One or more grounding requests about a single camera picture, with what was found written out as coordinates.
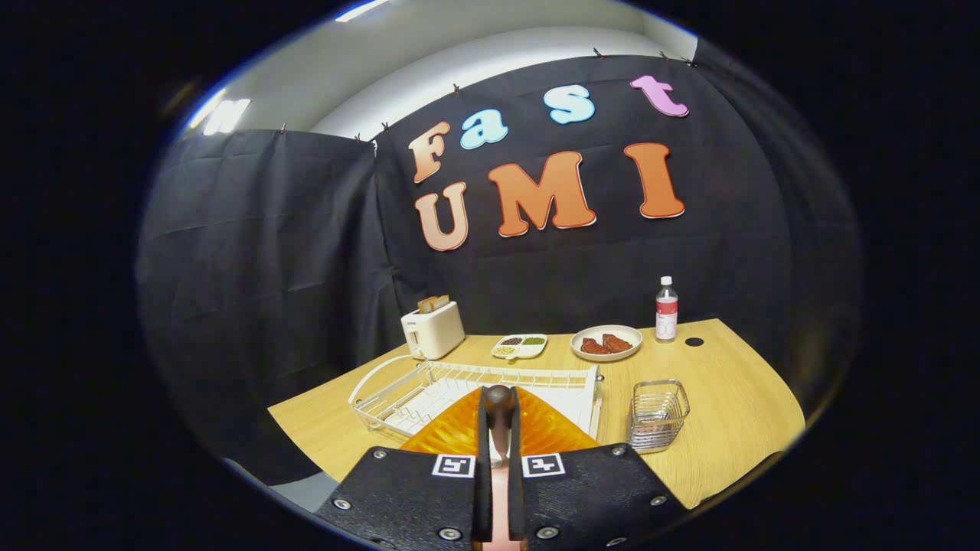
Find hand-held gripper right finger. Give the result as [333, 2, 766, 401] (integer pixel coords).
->
[508, 386, 690, 550]

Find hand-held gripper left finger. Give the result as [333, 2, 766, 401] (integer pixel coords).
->
[315, 386, 495, 550]

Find metal spoon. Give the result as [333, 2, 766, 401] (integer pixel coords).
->
[484, 385, 518, 469]

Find white wire dish rack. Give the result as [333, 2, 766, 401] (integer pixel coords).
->
[348, 354, 606, 448]

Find clear wire basket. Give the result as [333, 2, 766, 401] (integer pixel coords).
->
[626, 380, 691, 455]

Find white divided dish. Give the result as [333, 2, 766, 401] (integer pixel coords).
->
[491, 334, 549, 361]

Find white plate with meat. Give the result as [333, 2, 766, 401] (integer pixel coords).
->
[570, 324, 643, 362]

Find white toaster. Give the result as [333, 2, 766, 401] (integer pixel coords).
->
[400, 301, 466, 361]

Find clear bottle red label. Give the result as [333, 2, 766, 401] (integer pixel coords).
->
[655, 276, 679, 343]

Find black backdrop cloth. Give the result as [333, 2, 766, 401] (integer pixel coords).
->
[136, 38, 866, 491]

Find ceiling light panel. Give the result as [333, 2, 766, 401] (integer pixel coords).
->
[335, 0, 391, 24]
[201, 98, 252, 137]

